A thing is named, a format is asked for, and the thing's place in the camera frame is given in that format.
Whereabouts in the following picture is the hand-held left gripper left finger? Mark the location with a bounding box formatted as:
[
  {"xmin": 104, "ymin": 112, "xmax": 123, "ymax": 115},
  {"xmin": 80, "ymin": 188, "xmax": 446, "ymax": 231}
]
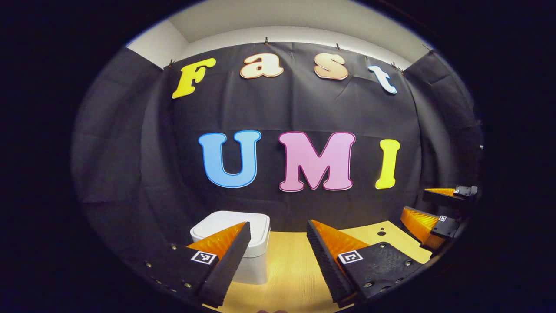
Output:
[{"xmin": 146, "ymin": 222, "xmax": 252, "ymax": 308}]

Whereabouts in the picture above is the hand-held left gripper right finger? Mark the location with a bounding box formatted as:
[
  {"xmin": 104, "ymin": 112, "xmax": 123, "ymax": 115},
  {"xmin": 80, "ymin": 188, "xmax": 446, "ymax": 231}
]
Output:
[{"xmin": 307, "ymin": 220, "xmax": 428, "ymax": 305}]

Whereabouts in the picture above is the white desktop garbage bin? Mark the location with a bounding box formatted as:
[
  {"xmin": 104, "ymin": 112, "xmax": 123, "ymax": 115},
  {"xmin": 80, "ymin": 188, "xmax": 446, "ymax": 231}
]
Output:
[{"xmin": 190, "ymin": 211, "xmax": 271, "ymax": 285}]

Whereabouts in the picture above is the wooden desktop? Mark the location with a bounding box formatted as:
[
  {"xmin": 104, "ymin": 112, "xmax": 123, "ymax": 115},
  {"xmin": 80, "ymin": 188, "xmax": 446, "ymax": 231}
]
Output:
[{"xmin": 202, "ymin": 220, "xmax": 433, "ymax": 313}]

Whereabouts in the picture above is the black backdrop cloth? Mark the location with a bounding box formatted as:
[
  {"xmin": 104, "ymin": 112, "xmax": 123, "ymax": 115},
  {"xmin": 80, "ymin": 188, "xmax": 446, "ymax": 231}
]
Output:
[{"xmin": 72, "ymin": 41, "xmax": 485, "ymax": 279}]

